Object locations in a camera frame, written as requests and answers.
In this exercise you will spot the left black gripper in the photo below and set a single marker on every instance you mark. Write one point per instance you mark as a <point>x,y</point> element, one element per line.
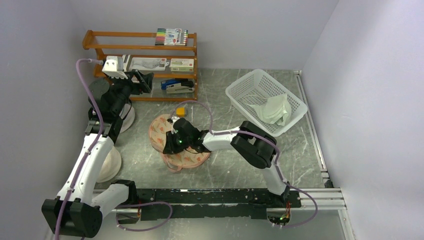
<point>144,86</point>

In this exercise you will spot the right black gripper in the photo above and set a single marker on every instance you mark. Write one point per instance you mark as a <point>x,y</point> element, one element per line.
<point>170,147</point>

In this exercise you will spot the floral pink mesh laundry bag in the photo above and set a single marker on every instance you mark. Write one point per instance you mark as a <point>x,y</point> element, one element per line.
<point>186,159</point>

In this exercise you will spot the white perforated plastic basket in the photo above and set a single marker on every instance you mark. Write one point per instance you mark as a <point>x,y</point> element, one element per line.
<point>253,90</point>

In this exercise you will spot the white padded bra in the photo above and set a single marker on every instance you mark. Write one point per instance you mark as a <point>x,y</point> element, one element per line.
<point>271,110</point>

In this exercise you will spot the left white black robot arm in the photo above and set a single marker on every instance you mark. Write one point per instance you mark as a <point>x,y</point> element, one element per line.
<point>75,211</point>

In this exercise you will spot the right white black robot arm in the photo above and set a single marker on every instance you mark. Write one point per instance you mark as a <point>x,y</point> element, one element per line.
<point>254,145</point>

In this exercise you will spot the white cylindrical mesh laundry bag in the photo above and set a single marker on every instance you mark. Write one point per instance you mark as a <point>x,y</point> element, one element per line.
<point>130,117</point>

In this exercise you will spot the white flat packaged item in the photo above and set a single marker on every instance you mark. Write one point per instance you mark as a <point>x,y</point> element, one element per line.
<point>148,64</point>

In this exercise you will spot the small yellow block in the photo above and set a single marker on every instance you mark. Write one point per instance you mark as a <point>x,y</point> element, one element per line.
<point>181,112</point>

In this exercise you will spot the green white small box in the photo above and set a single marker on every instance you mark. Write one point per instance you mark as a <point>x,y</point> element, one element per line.
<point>182,65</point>

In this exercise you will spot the wooden three-tier shelf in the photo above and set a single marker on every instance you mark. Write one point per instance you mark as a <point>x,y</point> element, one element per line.
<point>142,44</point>

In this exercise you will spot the blue stapler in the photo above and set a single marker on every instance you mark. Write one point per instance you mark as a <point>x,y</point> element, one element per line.
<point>184,82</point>

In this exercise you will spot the grey black stapler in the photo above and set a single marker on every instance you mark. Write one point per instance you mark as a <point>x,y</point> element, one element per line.
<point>180,88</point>

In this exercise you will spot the coloured marker pen set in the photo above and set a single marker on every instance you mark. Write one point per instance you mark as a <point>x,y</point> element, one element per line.
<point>171,37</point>

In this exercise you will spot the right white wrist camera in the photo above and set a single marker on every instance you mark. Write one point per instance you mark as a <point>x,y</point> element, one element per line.
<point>172,120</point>

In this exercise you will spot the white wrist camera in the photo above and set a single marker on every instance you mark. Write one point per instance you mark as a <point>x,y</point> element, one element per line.
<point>172,120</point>
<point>113,67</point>

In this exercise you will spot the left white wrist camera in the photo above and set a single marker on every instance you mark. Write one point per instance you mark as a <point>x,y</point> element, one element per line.
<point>113,67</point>

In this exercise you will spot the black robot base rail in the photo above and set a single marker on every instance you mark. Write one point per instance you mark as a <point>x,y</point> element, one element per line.
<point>254,203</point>

